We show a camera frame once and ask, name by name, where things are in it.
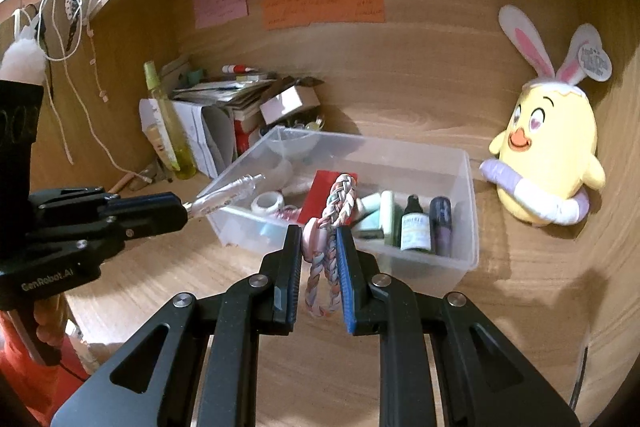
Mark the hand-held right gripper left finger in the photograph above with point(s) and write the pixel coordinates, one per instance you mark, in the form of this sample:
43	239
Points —
295	277

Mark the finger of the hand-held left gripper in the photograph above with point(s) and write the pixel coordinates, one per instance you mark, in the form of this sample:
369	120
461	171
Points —
145	227
150	206

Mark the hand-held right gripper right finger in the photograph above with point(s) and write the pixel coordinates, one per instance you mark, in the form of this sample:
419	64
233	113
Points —
344	277

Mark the mint green bottle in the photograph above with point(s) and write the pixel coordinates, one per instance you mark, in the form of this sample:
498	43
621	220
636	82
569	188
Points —
367	222

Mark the light green tube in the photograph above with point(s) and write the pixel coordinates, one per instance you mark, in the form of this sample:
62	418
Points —
389	217

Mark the white pen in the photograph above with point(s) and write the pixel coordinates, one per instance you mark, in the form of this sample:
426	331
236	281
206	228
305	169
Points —
225	197

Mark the red packet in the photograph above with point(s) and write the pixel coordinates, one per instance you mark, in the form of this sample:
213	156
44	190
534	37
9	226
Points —
317	194

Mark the dark bottle with white label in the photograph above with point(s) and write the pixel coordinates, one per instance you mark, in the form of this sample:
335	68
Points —
416	229

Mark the clear plastic storage bin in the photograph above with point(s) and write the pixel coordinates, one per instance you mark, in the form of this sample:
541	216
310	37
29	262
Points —
450	269

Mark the purple tube with black cap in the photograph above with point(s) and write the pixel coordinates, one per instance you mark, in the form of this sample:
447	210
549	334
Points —
441	227

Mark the person's left hand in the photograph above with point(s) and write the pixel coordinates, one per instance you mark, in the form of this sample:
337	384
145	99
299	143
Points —
50	322

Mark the yellow cream tube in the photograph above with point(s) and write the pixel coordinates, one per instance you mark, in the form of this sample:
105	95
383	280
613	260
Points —
161	149

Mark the yellow spray bottle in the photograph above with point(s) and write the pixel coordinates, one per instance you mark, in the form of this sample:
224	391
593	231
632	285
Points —
172	132

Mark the person's red clothing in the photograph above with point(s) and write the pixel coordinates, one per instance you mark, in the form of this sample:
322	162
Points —
30	367

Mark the stack of books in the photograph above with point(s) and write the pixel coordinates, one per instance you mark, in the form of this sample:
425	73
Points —
225	97

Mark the white bowl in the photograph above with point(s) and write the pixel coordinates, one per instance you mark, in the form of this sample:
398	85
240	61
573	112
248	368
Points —
292	144

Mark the red and white marker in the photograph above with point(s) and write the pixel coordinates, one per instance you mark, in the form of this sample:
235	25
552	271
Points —
240	69

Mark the small open cardboard box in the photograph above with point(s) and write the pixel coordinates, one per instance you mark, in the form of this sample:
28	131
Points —
290	102

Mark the white fluffy pompom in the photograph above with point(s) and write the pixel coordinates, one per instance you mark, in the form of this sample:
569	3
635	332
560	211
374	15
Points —
20	62

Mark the pink sticky note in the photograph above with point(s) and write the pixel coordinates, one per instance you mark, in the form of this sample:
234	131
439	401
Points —
220	2

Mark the yellow chick plush toy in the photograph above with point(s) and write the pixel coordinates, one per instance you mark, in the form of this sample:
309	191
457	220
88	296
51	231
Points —
550	147

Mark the thin black stick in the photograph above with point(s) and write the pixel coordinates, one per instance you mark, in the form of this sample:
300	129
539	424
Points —
581	372

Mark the orange sticky note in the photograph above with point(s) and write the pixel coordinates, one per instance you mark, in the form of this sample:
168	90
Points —
322	7

